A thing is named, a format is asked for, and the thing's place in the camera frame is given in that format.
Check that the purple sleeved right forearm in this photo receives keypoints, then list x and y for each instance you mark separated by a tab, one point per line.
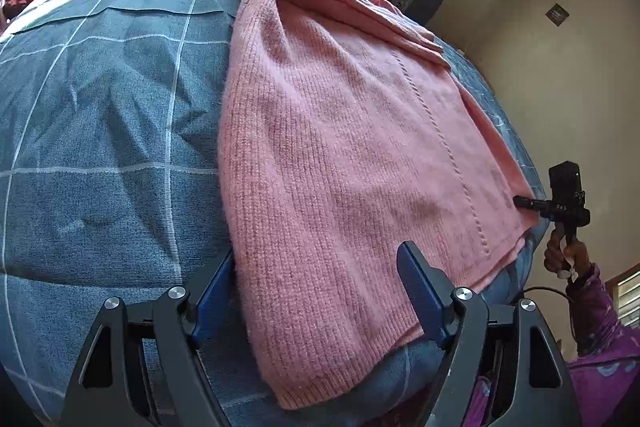
598	331

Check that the pink knit sweater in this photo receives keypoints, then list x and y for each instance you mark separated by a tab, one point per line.
344	133

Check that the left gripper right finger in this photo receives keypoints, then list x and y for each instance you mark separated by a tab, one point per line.
509	345

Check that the person's right hand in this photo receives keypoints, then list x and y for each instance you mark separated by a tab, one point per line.
572	256

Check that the blue plaid bed quilt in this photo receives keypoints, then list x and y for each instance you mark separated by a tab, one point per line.
109	186

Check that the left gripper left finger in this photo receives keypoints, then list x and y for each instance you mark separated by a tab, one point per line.
136	353

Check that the black wall plaque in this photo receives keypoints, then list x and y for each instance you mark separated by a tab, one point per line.
557	14

